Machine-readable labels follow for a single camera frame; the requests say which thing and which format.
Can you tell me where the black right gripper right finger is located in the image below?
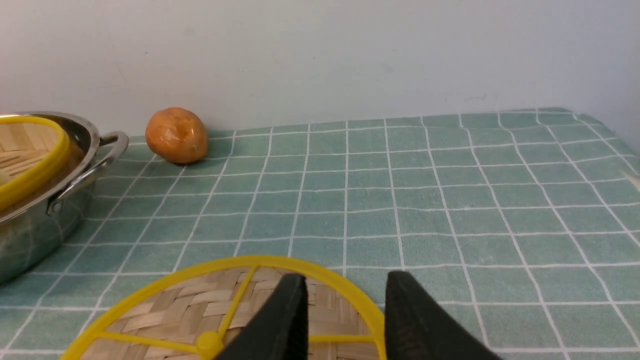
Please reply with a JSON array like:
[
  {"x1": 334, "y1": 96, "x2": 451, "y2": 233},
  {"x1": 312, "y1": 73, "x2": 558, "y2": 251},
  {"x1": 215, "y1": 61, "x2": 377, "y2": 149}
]
[{"x1": 384, "y1": 271, "x2": 500, "y2": 360}]

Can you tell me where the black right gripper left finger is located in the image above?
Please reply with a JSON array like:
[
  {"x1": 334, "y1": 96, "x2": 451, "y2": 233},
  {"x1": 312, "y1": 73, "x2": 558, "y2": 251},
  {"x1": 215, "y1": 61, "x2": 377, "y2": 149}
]
[{"x1": 215, "y1": 273, "x2": 309, "y2": 360}]

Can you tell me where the woven bamboo steamer lid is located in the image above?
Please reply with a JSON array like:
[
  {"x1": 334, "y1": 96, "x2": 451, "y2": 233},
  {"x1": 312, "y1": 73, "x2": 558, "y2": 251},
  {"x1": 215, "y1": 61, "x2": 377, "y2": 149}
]
[{"x1": 61, "y1": 255, "x2": 387, "y2": 360}]

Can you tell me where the bamboo steamer basket yellow rim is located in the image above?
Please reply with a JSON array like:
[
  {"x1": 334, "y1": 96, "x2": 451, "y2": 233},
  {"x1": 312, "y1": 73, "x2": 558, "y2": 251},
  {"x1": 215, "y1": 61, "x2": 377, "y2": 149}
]
[{"x1": 0, "y1": 115, "x2": 71, "y2": 211}]

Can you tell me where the stainless steel pot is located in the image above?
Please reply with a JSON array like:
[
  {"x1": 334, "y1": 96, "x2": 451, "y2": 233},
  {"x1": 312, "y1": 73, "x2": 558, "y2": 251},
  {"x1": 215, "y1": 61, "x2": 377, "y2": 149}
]
[{"x1": 0, "y1": 111, "x2": 130, "y2": 283}]

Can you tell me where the green checkered tablecloth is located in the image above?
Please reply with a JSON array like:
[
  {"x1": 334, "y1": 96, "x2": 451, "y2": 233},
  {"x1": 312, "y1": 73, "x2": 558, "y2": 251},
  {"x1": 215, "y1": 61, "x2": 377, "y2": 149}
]
[{"x1": 1, "y1": 108, "x2": 639, "y2": 360}]

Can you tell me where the brown potato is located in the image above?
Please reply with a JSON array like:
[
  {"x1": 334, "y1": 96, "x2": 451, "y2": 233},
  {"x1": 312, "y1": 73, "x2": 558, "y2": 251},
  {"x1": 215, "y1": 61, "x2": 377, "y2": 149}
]
[{"x1": 145, "y1": 107, "x2": 209, "y2": 165}]

